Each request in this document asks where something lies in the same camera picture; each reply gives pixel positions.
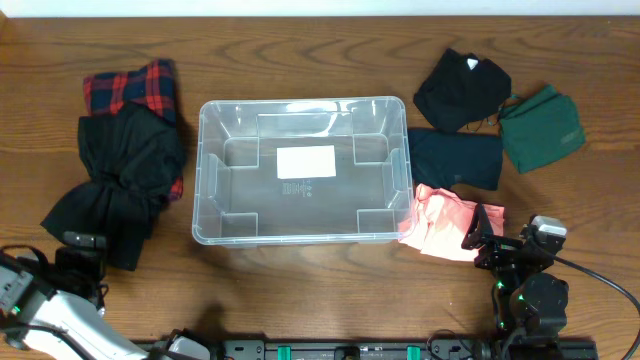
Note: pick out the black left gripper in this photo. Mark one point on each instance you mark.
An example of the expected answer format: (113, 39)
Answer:
(87, 258)

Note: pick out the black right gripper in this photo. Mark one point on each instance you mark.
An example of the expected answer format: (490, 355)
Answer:
(501, 247)

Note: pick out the red navy plaid cloth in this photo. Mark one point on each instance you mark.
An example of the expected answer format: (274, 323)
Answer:
(153, 86)

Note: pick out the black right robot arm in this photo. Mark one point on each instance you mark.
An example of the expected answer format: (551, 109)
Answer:
(528, 300)

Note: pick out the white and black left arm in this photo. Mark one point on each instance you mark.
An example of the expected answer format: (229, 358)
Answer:
(58, 307)

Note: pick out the clear plastic storage container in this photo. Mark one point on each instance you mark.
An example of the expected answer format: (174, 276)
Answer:
(239, 201)

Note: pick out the white label in container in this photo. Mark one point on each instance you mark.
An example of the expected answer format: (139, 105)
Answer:
(306, 162)

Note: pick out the coral pink crumpled cloth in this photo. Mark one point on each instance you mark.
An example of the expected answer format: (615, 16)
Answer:
(438, 223)

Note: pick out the dark navy folded garment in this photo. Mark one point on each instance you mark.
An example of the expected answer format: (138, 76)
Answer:
(442, 160)

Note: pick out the dark green folded garment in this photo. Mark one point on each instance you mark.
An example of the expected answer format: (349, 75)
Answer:
(541, 129)

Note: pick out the black folded garment with tag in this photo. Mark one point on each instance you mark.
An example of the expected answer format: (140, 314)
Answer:
(460, 90)

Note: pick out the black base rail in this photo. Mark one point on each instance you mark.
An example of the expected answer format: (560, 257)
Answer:
(434, 348)

